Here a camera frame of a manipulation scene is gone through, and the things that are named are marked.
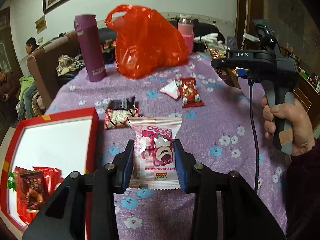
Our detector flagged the white gloves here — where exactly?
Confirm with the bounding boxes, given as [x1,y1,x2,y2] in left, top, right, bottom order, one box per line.
[194,33,224,44]

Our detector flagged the patterned cloth on sofa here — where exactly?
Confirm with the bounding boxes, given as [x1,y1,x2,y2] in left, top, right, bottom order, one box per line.
[56,54,85,76]

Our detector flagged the dark red chocolate packet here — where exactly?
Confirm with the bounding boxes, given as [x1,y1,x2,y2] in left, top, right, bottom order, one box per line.
[20,170,47,213]

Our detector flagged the black cable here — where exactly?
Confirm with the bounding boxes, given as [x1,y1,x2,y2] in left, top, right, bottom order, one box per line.
[247,76,261,196]

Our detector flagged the right hand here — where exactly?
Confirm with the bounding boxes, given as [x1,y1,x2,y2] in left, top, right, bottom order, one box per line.
[261,96,315,156]

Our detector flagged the brown gold snack packet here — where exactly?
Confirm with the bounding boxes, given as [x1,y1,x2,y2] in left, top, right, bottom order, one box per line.
[208,48,240,89]

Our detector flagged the green candy packet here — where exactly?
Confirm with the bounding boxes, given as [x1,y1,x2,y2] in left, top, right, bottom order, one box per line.
[7,171,16,191]

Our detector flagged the brown sofa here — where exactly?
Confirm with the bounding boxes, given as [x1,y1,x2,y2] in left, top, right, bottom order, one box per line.
[27,31,80,108]

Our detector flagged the purple floral tablecloth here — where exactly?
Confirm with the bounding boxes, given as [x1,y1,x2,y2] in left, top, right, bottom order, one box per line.
[47,55,290,239]

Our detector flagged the person in brown jacket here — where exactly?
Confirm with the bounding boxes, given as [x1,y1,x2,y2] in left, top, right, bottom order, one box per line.
[1,69,20,102]

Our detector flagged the pink sleeved bottle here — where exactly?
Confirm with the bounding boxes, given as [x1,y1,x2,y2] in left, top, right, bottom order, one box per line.
[177,14,194,55]

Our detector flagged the pale pink snack packet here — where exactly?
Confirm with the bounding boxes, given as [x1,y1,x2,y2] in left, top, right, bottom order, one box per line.
[160,81,180,100]

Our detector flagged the green garment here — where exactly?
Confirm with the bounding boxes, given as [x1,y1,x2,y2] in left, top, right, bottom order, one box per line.
[19,76,34,101]

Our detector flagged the black purple snack packet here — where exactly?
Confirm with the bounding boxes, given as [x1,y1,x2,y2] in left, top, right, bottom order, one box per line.
[108,96,136,110]

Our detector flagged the red gift box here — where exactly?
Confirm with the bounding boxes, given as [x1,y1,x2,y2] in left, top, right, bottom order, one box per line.
[1,107,99,239]

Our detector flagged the pink bear snack packet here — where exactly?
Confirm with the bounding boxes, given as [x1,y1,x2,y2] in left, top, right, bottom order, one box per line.
[129,116,182,190]

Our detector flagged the red white heart packet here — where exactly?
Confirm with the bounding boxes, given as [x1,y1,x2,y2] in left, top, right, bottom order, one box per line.
[104,107,139,129]

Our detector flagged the red plastic bag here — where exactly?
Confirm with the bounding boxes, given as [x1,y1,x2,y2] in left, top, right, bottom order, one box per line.
[105,4,189,79]

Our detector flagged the small red flower packet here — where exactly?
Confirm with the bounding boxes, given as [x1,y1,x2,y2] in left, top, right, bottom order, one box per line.
[175,77,204,108]

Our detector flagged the purple thermos bottle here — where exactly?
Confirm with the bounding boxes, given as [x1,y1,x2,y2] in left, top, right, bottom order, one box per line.
[74,14,106,82]

